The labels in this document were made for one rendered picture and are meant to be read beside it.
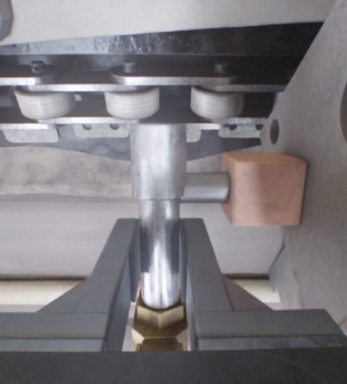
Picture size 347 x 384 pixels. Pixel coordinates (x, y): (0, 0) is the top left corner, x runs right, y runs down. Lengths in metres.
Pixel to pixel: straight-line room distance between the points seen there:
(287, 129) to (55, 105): 0.15
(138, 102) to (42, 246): 0.26
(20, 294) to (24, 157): 0.21
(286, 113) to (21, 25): 0.16
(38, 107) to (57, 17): 0.06
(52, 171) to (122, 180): 0.07
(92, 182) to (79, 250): 0.12
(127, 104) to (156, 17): 0.06
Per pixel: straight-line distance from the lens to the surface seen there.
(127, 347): 0.67
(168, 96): 0.26
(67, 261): 0.41
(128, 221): 0.15
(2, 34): 0.20
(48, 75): 0.22
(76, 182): 0.30
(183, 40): 0.21
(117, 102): 0.20
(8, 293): 0.46
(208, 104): 0.20
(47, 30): 0.19
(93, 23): 0.19
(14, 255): 0.43
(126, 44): 0.21
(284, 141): 0.17
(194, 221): 0.15
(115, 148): 0.29
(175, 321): 0.17
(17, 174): 0.33
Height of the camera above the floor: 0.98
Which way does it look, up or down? 49 degrees down
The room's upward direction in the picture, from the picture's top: 178 degrees clockwise
